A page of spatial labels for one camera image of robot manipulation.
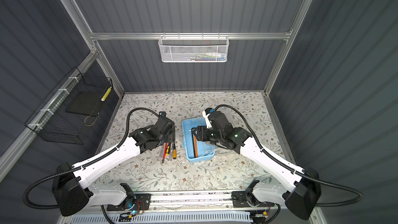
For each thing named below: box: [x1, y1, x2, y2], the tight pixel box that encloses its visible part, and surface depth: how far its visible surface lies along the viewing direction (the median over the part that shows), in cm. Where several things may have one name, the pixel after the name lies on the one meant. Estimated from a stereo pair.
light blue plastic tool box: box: [181, 117, 216, 163], surface depth 91 cm
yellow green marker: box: [100, 86, 112, 102], surface depth 83 cm
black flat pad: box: [65, 90, 105, 117], surface depth 78 cm
